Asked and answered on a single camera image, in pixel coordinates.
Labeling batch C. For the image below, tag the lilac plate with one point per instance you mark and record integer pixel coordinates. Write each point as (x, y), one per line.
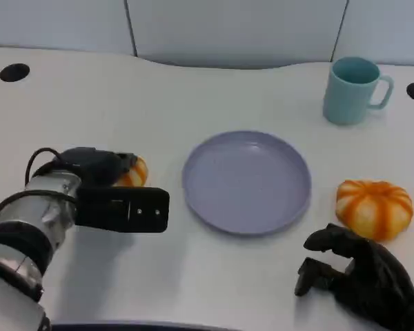
(248, 182)

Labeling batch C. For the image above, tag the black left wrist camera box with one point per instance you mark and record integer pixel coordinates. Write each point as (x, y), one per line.
(124, 210)

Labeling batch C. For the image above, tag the pale green mug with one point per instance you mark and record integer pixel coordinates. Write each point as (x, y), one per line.
(348, 98)

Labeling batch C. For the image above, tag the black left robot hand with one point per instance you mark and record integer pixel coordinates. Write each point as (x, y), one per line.
(96, 165)

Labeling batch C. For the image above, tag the orange and white bread roll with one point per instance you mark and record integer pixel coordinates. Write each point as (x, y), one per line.
(374, 207)
(138, 174)

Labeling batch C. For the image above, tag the grey partition panel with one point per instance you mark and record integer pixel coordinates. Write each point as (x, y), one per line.
(55, 22)
(238, 31)
(390, 27)

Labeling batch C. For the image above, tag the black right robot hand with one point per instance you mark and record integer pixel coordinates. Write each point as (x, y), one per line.
(376, 279)

